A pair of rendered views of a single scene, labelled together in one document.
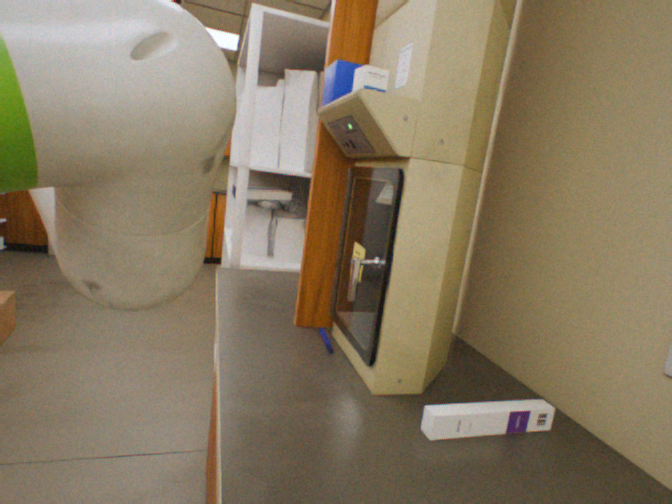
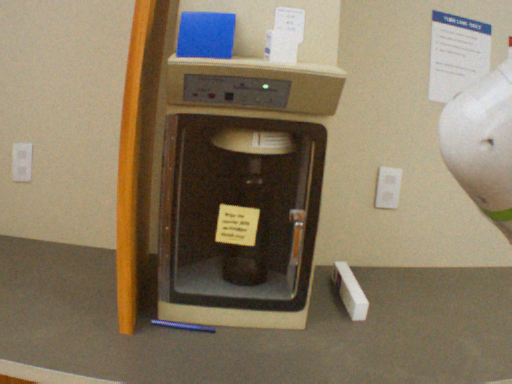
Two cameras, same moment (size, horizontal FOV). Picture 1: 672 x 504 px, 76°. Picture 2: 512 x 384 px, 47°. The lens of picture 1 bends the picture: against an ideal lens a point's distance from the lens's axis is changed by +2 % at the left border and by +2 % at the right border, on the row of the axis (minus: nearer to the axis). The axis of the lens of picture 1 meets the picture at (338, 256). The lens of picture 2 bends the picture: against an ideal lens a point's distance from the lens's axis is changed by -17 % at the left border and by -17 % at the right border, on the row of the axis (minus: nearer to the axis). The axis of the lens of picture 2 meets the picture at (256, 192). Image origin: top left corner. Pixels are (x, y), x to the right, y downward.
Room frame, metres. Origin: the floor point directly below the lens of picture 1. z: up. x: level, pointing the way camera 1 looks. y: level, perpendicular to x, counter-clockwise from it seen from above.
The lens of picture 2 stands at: (0.63, 1.19, 1.61)
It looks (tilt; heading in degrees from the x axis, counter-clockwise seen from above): 16 degrees down; 283
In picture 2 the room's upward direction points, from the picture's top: 5 degrees clockwise
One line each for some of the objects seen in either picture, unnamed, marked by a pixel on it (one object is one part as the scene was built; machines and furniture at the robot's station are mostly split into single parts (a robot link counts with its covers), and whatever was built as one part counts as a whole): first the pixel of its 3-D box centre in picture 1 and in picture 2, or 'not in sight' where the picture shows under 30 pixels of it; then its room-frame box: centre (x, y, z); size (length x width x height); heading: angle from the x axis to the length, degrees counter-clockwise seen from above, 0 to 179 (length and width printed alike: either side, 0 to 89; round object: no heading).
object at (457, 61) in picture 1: (423, 203); (243, 136); (0.98, -0.18, 1.33); 0.32 x 0.25 x 0.77; 18
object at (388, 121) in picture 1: (357, 129); (254, 85); (0.92, 0.00, 1.46); 0.32 x 0.12 x 0.10; 18
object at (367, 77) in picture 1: (369, 86); (281, 46); (0.88, -0.01, 1.54); 0.05 x 0.05 x 0.06; 25
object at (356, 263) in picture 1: (361, 278); (295, 239); (0.83, -0.05, 1.17); 0.05 x 0.03 x 0.10; 107
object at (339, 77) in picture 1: (349, 89); (206, 33); (1.02, 0.03, 1.56); 0.10 x 0.10 x 0.09; 18
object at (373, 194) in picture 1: (360, 256); (240, 218); (0.94, -0.05, 1.19); 0.30 x 0.01 x 0.40; 17
